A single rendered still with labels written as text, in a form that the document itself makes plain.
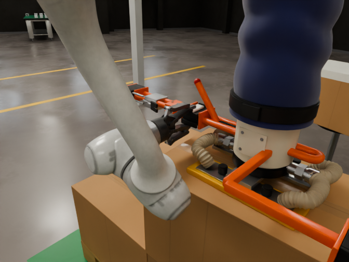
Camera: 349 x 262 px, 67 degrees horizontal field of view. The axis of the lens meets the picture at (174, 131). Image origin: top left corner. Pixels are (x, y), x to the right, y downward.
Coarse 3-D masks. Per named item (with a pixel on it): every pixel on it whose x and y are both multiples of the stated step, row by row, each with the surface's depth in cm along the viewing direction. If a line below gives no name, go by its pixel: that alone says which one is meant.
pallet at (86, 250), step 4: (84, 244) 155; (84, 248) 158; (88, 248) 152; (84, 252) 160; (88, 252) 154; (92, 252) 150; (84, 256) 163; (88, 256) 157; (92, 256) 152; (96, 256) 148; (88, 260) 160; (92, 260) 154; (96, 260) 152; (100, 260) 145
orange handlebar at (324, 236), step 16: (224, 128) 82; (256, 160) 64; (304, 160) 67; (320, 160) 66; (240, 176) 58; (240, 192) 53; (272, 208) 49; (288, 224) 48; (304, 224) 46; (320, 240) 44
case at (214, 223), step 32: (192, 160) 89; (224, 160) 90; (192, 192) 74; (160, 224) 90; (192, 224) 78; (224, 224) 70; (256, 224) 64; (320, 224) 64; (160, 256) 97; (192, 256) 84; (224, 256) 74; (256, 256) 66; (288, 256) 60; (320, 256) 56
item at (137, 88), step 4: (132, 84) 116; (136, 84) 116; (132, 88) 110; (136, 88) 110; (140, 88) 110; (144, 88) 111; (148, 88) 113; (136, 92) 109; (140, 92) 110; (148, 92) 114
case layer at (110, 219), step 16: (160, 144) 183; (176, 144) 183; (96, 176) 148; (112, 176) 148; (80, 192) 135; (96, 192) 135; (112, 192) 136; (128, 192) 136; (80, 208) 141; (96, 208) 126; (112, 208) 125; (128, 208) 125; (80, 224) 149; (96, 224) 132; (112, 224) 119; (128, 224) 116; (96, 240) 140; (112, 240) 124; (128, 240) 112; (144, 240) 109; (112, 256) 131; (128, 256) 118; (144, 256) 107
